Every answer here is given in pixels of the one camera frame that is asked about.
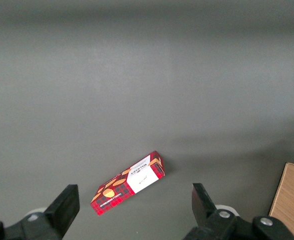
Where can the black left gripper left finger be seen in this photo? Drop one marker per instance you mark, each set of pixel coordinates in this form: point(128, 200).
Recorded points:
point(61, 207)

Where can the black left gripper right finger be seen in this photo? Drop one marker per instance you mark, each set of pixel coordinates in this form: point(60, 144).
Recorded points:
point(204, 207)

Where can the wooden drawer cabinet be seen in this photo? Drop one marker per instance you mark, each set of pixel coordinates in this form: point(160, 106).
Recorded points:
point(290, 200)

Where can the red tartan cookie box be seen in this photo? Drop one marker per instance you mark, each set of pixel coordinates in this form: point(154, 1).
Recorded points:
point(116, 190)

